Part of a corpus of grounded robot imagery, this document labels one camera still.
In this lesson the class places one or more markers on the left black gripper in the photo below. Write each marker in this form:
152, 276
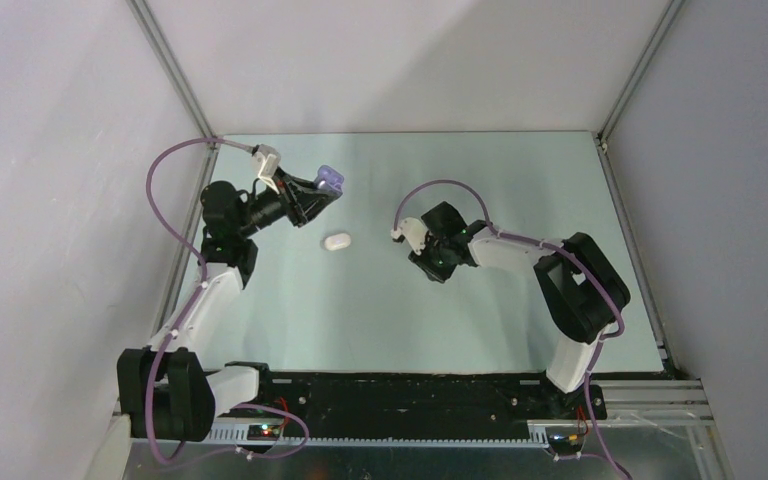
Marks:
298, 198

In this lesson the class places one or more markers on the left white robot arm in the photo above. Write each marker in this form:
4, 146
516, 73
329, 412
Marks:
163, 387

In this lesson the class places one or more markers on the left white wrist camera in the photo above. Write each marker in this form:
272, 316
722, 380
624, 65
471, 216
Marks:
266, 160

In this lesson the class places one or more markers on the aluminium frame rail front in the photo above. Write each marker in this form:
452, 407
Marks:
629, 402

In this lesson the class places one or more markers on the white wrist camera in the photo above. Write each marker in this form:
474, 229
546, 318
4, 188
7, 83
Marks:
266, 160
413, 231

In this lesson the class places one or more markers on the left corner aluminium post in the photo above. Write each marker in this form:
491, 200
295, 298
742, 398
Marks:
159, 44

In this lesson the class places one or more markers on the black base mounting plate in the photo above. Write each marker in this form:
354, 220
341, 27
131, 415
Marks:
398, 407

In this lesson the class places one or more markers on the right corner aluminium post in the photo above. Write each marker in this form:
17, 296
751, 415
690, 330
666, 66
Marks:
658, 35

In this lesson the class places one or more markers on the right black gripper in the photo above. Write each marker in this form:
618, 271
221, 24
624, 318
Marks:
434, 273

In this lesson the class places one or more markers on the blue round disc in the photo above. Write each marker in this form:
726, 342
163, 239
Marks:
330, 180

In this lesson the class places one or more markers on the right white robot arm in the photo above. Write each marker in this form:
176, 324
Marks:
583, 292

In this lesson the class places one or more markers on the corner aluminium post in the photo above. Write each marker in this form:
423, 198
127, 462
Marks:
658, 35
159, 44

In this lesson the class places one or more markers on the white earbud charging case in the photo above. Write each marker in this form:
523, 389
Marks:
337, 241

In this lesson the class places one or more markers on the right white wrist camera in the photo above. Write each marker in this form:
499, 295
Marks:
413, 231

